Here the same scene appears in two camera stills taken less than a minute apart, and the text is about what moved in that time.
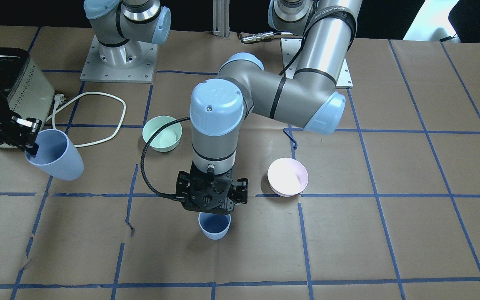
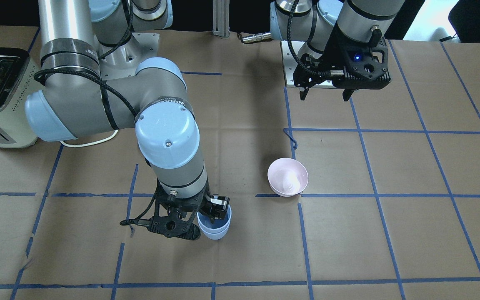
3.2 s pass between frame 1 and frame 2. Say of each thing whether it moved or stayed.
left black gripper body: moved
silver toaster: stayed
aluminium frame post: stayed
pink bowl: stayed
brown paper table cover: stayed
